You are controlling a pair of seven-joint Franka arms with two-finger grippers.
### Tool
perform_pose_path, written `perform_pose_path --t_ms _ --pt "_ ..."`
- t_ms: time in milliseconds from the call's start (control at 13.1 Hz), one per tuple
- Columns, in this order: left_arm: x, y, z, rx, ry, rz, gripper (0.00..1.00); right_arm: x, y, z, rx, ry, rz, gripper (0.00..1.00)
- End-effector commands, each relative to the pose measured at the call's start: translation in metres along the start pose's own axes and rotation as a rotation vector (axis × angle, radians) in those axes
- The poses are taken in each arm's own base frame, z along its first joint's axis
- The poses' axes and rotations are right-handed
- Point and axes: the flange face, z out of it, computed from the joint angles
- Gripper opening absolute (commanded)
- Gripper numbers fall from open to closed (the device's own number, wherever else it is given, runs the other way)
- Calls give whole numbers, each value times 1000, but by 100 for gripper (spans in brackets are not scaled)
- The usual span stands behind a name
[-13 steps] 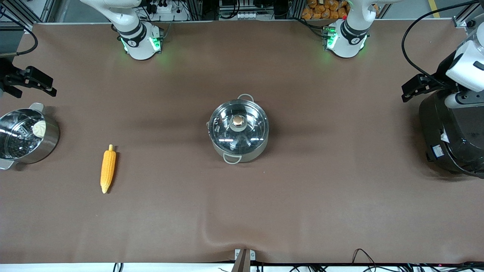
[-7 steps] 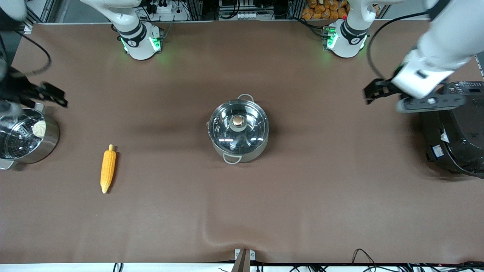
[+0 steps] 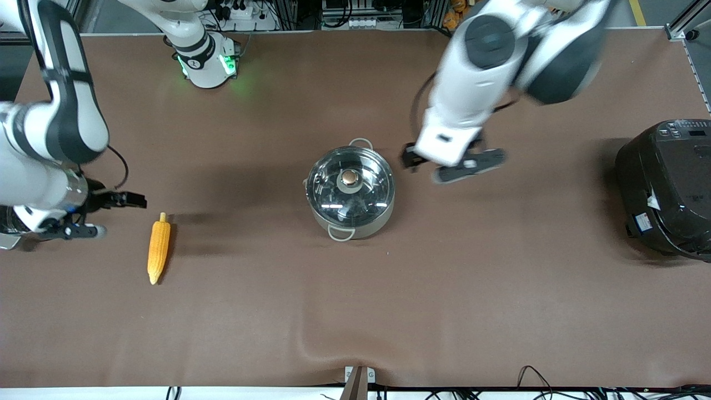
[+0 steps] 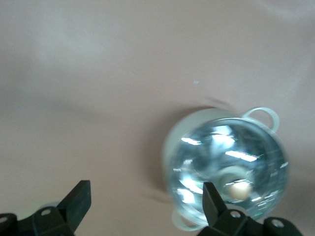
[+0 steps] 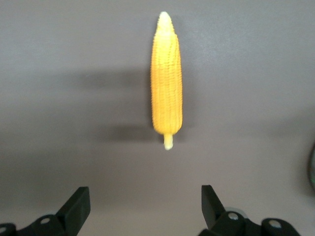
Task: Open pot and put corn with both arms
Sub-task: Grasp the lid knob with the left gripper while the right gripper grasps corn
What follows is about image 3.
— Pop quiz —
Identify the brown table cover mat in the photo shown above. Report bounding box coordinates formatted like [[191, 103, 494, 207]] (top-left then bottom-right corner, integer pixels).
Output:
[[0, 30, 711, 389]]

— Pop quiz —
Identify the stainless steel steamer pot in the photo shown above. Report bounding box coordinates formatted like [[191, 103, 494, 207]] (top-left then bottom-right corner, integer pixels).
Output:
[[0, 207, 27, 251]]

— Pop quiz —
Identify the black cable bundle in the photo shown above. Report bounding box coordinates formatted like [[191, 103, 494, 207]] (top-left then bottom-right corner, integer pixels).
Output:
[[605, 383, 711, 400]]

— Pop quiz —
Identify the aluminium frame profile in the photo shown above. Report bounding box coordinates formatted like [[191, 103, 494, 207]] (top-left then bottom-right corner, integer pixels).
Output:
[[664, 0, 711, 41]]

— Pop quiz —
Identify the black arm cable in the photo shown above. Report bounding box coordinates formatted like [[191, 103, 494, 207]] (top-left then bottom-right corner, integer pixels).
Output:
[[409, 72, 437, 146], [106, 144, 130, 191]]

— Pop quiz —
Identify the yellow corn cob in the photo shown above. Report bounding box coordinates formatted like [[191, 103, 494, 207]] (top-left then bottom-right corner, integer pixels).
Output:
[[147, 212, 172, 286]]

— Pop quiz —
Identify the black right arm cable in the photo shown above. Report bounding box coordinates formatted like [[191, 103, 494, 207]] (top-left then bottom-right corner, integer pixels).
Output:
[[106, 144, 130, 191]]

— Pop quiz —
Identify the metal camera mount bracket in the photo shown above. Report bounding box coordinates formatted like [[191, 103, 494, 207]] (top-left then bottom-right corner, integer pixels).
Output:
[[340, 365, 377, 400]]

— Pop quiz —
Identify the large white power strip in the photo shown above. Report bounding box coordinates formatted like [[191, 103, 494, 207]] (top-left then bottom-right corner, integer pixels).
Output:
[[213, 0, 257, 22]]

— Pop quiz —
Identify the black rice cooker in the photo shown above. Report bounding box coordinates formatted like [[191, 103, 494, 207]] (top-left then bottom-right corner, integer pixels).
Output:
[[614, 118, 711, 263]]

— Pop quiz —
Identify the glass pot lid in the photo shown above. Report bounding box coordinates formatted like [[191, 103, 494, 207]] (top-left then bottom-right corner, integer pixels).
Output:
[[307, 146, 395, 226]]

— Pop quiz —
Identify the bag of orange fruits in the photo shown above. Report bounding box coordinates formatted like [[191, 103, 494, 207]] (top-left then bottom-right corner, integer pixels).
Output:
[[442, 0, 470, 32]]

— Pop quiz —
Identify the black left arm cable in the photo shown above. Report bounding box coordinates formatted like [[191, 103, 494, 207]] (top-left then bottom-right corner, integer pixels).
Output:
[[409, 72, 437, 146]]

